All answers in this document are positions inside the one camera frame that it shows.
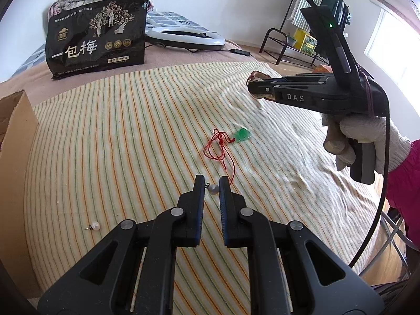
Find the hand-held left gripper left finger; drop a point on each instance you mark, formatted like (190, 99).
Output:
(198, 197)

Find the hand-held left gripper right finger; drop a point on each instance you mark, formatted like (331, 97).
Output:
(224, 197)

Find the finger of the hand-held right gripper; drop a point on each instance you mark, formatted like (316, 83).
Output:
(295, 97)
(302, 78)

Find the pearl stud earring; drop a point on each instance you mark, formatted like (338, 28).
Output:
(95, 226)
(214, 189)

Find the brown wrist watch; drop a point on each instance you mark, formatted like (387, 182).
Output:
(257, 73)

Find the cardboard box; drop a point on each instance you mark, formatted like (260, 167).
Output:
(19, 121)

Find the person's right forearm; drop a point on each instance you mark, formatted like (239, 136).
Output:
(405, 183)

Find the person's right hand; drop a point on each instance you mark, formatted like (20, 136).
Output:
(361, 128)

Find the orange patterned cloth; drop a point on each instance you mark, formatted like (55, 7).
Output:
(321, 69)

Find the yellow box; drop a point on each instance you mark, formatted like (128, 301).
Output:
(303, 41)

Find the small dark pot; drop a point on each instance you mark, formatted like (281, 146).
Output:
(291, 38)

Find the black metal clothes rack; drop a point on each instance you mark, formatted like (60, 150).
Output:
(272, 31)

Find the bright window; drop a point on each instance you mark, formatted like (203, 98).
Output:
(393, 39)

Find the dark hanging clothes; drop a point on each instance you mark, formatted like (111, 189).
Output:
(338, 3)

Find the striped yellow cloth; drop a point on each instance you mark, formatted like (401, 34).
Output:
(131, 137)

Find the black printed snack bag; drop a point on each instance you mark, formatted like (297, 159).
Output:
(98, 39)

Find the metal chair frame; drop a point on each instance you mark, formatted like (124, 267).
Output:
(395, 233)

